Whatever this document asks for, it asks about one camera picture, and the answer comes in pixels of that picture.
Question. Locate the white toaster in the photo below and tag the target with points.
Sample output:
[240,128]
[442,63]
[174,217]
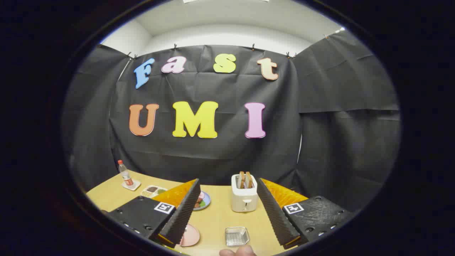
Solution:
[243,199]

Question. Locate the white divided grain tray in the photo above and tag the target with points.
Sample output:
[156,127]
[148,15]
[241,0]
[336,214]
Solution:
[153,190]

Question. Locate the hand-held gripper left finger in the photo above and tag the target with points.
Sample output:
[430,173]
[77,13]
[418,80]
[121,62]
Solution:
[185,213]

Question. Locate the blue plate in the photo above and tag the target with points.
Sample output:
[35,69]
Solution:
[206,204]

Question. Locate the brown grilled meat strip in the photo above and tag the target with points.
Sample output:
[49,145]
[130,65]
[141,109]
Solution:
[197,203]

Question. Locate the toast bread slice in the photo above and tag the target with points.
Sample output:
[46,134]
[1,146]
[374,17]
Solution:
[241,179]
[249,179]

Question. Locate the pink plate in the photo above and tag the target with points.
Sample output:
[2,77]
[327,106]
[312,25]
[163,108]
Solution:
[192,236]

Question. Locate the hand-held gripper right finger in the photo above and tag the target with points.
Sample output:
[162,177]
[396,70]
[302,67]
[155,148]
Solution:
[275,213]

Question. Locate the white square coaster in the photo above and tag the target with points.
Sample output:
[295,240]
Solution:
[136,186]

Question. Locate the clear water bottle red label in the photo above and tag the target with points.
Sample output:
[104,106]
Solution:
[125,173]

